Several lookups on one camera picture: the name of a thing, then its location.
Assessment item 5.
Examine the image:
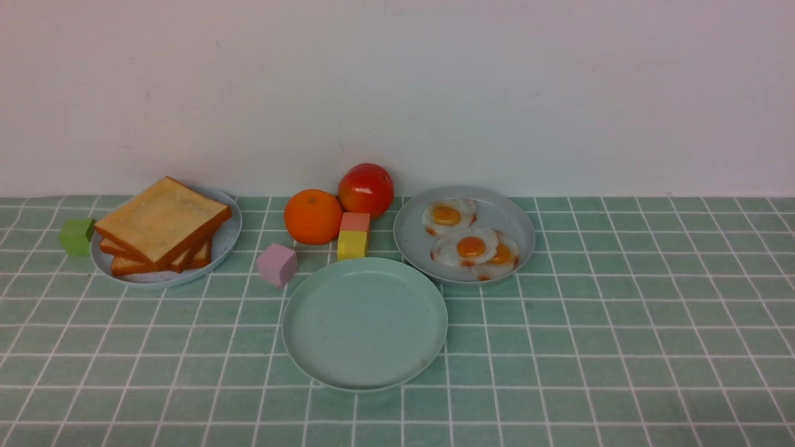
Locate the fried egg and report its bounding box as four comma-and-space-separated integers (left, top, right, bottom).
470, 231, 520, 281
421, 198, 477, 238
430, 227, 499, 267

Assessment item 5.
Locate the red tomato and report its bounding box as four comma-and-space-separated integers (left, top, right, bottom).
337, 163, 394, 219

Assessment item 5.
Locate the pink and yellow block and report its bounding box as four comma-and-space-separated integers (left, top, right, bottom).
336, 212, 370, 261

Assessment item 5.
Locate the orange fruit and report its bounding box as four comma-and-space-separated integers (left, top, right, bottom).
283, 189, 343, 245

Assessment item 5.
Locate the grey egg plate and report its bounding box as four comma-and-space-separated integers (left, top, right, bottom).
394, 186, 536, 284

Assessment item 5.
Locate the green round plate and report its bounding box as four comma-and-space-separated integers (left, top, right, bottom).
281, 258, 448, 392

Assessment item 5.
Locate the pink cube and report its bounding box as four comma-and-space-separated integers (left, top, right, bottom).
256, 243, 298, 288

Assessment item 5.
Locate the light blue bread plate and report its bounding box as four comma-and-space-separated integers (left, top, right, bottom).
90, 182, 242, 291

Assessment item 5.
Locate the green cube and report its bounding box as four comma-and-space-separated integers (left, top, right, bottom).
59, 217, 96, 256

